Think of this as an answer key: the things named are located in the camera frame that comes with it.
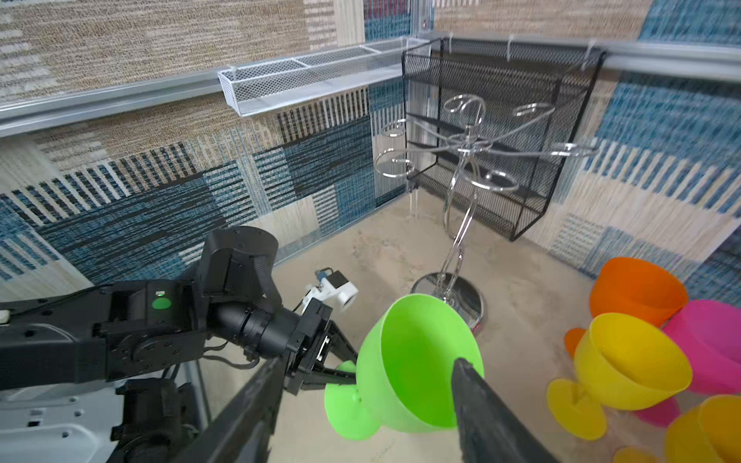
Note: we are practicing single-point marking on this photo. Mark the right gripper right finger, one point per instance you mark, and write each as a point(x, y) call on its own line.
point(488, 431)

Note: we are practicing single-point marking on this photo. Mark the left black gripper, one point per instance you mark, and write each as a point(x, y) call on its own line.
point(318, 336)

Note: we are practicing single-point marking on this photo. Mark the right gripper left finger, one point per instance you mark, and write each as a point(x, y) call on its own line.
point(242, 431)

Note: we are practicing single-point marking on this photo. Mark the green wine glass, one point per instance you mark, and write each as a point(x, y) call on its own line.
point(404, 372)

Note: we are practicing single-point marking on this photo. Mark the orange front wine glass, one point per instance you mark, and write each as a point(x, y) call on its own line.
point(637, 288)

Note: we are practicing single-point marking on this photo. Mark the amber yellow wine glass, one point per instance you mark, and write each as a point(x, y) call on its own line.
point(708, 432)

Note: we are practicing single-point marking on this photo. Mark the pink wine glass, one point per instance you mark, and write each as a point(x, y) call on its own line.
point(708, 332)

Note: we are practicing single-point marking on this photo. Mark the chrome wine glass rack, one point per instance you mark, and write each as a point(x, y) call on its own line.
point(463, 220)

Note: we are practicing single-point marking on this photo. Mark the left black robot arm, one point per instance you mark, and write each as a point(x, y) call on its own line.
point(132, 330)

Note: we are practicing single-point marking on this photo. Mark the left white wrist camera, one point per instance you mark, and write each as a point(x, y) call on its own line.
point(333, 289)

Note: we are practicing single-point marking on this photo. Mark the white mesh wall basket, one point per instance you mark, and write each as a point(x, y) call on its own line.
point(263, 87)

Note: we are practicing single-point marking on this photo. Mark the black wire shelf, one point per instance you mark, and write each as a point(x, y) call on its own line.
point(497, 120)

